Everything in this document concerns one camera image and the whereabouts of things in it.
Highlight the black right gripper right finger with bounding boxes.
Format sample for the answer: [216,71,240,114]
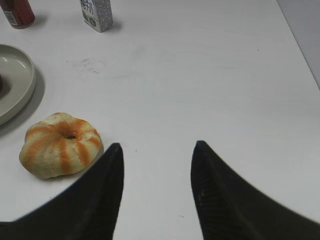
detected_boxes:
[190,140,320,240]

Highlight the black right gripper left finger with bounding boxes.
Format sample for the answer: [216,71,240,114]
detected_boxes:
[0,143,124,240]

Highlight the beige round plate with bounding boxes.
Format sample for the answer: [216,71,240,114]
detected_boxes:
[0,44,36,125]

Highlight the orange striped bread bun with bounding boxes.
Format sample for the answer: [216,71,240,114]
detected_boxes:
[19,112,102,179]

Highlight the white milk carton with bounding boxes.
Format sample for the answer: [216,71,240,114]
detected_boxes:
[79,0,114,33]

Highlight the red soda can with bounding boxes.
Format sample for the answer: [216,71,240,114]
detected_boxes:
[0,0,35,29]

